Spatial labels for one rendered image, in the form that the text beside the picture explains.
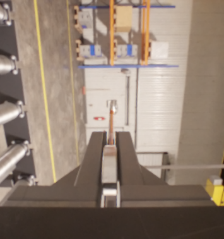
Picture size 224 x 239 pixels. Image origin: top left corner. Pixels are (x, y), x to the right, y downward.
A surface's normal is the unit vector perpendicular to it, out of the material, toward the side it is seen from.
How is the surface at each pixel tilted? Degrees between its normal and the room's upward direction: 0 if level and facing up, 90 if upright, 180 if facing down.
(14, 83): 90
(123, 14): 90
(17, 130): 90
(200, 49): 90
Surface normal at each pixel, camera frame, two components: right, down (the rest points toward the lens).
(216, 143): 0.00, 0.27
